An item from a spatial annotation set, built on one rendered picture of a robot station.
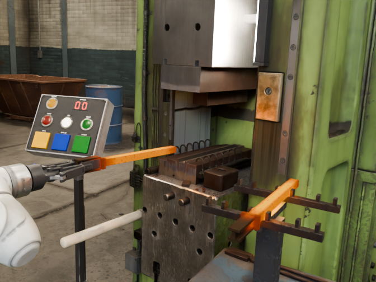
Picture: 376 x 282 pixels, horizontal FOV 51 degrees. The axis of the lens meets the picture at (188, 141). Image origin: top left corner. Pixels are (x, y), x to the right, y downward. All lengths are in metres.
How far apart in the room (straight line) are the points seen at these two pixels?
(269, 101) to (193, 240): 0.59
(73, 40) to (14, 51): 1.66
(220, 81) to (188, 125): 0.37
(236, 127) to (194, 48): 0.61
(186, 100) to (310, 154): 0.66
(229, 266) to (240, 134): 0.83
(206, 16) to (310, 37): 0.36
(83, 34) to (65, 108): 8.14
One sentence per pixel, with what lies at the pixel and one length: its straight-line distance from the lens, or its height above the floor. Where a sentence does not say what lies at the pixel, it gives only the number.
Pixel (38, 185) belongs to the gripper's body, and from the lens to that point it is 1.14.
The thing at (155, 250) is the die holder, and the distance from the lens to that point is 1.71.
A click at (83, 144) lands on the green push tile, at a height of 1.01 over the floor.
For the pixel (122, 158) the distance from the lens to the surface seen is 1.32.
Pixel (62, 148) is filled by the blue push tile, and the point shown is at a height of 0.99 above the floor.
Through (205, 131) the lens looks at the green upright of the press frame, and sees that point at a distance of 1.97.
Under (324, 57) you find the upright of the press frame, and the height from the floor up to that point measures 1.41.
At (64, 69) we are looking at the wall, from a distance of 10.46.
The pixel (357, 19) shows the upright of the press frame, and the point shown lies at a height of 1.57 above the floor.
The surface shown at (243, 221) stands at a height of 1.04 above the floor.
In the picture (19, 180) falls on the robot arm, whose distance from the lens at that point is 1.10.
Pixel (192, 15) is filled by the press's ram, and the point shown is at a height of 1.54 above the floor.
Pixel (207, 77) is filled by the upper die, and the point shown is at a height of 1.33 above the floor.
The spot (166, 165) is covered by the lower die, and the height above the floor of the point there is 0.96.
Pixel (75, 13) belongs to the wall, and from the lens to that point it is 10.20.
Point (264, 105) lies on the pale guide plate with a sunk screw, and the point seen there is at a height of 1.24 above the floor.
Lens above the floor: 1.40
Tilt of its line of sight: 12 degrees down
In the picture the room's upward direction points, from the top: 2 degrees clockwise
